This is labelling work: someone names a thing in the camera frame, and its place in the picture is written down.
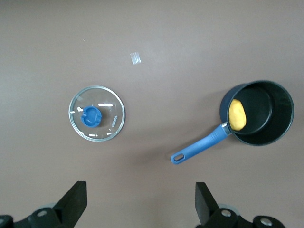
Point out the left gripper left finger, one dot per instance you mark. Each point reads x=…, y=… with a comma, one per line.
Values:
x=69, y=209

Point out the glass lid with blue knob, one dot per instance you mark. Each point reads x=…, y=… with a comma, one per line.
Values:
x=91, y=116

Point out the clear tape piece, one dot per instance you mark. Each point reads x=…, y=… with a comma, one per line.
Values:
x=135, y=58

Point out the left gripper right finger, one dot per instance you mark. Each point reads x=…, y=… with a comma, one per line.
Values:
x=209, y=211

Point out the yellow potato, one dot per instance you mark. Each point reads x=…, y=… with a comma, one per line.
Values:
x=237, y=115

